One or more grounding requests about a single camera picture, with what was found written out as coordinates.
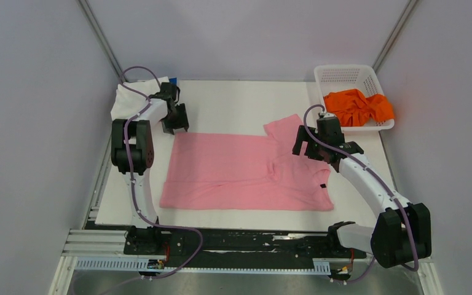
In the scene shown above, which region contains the silver aluminium front rail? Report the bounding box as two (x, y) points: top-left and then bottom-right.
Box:
(61, 229), (433, 264)

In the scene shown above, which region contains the orange t-shirt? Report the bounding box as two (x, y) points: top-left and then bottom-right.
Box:
(323, 88), (395, 127)

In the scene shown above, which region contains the white plastic basket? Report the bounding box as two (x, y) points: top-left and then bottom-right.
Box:
(314, 65), (395, 133)

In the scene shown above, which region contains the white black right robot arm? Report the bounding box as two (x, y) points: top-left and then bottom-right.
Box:
(292, 116), (432, 271)

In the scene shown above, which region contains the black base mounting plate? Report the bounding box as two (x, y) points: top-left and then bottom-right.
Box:
(85, 221), (368, 270)

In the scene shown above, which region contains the silver aluminium frame post left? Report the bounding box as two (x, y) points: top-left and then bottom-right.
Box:
(76, 0), (126, 82)

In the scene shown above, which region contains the silver aluminium frame post right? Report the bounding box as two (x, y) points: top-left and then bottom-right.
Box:
(372, 0), (420, 72)

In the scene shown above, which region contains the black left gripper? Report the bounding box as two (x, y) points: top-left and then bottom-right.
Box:
(160, 104), (189, 136)

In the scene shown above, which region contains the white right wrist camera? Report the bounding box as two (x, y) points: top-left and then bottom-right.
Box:
(318, 112), (336, 119)

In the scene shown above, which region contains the silver aluminium frame post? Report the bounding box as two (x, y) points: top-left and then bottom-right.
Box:
(372, 0), (420, 72)
(76, 0), (126, 82)

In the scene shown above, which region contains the white folded t-shirt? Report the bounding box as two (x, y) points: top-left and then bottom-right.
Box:
(110, 79), (168, 123)

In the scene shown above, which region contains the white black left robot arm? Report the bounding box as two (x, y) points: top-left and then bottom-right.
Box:
(110, 80), (189, 255)

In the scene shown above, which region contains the pink t-shirt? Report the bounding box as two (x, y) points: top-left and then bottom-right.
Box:
(159, 114), (334, 211)

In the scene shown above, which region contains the white slotted cable duct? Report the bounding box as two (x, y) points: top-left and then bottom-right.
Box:
(74, 257), (331, 275)

